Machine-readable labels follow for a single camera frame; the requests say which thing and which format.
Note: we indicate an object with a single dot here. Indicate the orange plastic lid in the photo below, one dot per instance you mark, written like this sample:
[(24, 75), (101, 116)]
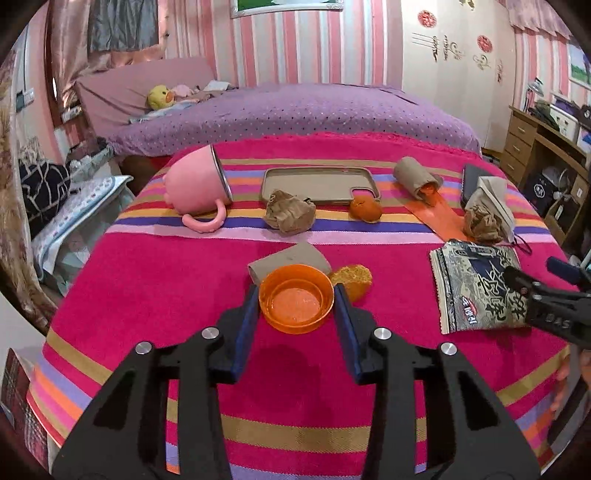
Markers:
[(295, 300)]

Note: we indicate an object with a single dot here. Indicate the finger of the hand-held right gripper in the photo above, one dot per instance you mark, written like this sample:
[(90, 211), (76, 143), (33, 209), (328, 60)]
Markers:
[(563, 270), (519, 279)]

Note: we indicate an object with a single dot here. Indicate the white wardrobe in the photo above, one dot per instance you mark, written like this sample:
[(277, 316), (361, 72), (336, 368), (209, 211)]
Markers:
[(452, 92)]

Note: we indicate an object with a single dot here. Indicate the pink curtain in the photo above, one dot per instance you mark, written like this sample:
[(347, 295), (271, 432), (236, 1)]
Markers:
[(69, 46)]

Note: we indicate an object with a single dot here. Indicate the striped pink blanket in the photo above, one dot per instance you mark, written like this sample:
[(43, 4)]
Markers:
[(161, 277)]

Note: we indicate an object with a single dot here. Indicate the black phone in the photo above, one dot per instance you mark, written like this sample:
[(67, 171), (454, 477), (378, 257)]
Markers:
[(471, 182)]

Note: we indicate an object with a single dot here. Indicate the pile of folded cloth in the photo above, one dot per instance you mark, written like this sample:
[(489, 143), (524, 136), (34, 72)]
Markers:
[(78, 217)]

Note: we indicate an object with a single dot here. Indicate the short cardboard tube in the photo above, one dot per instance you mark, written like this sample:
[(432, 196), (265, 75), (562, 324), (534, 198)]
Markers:
[(286, 261)]

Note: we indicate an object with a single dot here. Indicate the desk lamp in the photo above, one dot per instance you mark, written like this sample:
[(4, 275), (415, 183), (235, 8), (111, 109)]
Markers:
[(534, 92)]

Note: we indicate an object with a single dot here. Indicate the beige phone case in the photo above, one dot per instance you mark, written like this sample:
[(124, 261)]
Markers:
[(318, 184)]

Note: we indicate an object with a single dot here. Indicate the white face mask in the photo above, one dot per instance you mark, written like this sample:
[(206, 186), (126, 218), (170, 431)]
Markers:
[(494, 198)]

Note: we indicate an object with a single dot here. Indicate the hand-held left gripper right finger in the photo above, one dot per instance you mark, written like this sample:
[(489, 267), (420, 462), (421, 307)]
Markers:
[(346, 323)]

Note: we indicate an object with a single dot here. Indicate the grey hanging cloth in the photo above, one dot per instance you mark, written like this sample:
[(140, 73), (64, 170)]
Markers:
[(122, 23)]

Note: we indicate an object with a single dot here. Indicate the pink cup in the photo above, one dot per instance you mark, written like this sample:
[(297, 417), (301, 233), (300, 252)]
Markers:
[(194, 184)]

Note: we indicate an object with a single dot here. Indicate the framed wall picture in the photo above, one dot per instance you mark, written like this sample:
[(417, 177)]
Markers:
[(286, 7)]

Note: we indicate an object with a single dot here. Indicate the brown paper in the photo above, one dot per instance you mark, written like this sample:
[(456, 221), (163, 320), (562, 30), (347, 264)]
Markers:
[(288, 212), (482, 226)]

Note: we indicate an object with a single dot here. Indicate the black patterned cushion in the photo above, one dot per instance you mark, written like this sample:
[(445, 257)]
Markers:
[(44, 189)]

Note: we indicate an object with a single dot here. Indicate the person's right hand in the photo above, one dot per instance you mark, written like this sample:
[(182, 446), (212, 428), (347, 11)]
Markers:
[(561, 383)]

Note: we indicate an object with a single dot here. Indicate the clothes on bed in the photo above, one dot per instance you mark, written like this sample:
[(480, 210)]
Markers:
[(198, 90)]

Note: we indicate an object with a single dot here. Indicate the wooden desk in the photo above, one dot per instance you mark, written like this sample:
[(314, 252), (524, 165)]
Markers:
[(519, 138)]

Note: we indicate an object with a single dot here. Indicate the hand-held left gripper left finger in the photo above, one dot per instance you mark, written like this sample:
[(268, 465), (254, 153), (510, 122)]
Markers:
[(247, 323)]

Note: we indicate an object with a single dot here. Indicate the black paper bag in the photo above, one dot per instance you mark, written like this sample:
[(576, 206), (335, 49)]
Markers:
[(538, 189)]

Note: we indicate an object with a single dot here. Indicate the floral curtain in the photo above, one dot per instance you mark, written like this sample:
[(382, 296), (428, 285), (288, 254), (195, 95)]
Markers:
[(14, 207)]

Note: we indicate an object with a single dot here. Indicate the yellow duck plush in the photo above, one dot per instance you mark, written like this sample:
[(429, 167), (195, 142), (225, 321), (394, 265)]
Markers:
[(159, 97)]

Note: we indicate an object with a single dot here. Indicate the printed snack packet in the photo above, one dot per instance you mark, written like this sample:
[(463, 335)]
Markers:
[(475, 286)]

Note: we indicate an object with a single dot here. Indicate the pink bed headboard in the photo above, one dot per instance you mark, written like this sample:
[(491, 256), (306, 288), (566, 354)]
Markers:
[(120, 92)]

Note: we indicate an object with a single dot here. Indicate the purple dotted bed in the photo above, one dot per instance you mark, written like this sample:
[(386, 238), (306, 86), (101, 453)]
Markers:
[(300, 110)]

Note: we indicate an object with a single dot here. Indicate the white storage box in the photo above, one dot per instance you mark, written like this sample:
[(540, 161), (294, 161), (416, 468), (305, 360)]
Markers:
[(565, 117)]

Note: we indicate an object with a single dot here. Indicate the brown orange rolled cloth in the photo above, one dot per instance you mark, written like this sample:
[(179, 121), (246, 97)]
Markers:
[(438, 214)]

